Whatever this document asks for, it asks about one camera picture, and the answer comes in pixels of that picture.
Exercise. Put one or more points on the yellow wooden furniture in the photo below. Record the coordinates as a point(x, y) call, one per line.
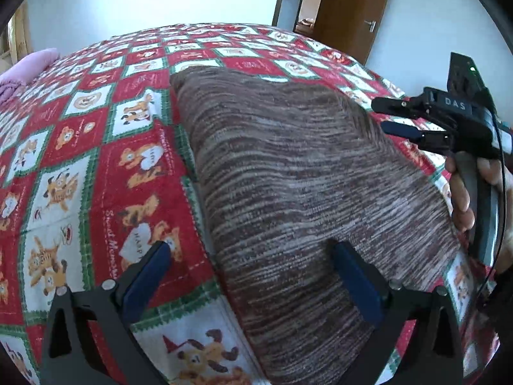
point(20, 32)

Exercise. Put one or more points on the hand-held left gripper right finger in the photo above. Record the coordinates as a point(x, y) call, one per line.
point(358, 284)

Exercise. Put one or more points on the person's right hand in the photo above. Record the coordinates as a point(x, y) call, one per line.
point(461, 200)

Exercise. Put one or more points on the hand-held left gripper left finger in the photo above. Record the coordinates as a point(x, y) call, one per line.
point(146, 280)

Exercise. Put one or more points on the brown wooden door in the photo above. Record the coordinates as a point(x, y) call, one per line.
point(344, 20)

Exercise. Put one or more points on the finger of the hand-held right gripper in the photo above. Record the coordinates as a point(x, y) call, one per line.
point(396, 106)
point(404, 131)

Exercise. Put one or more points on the brown striped knit sweater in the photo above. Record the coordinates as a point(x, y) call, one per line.
point(300, 188)

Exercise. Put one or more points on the folded pink cloth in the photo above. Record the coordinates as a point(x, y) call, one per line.
point(28, 68)

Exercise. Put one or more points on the red checkered printed blanket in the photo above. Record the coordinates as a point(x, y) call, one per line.
point(80, 136)

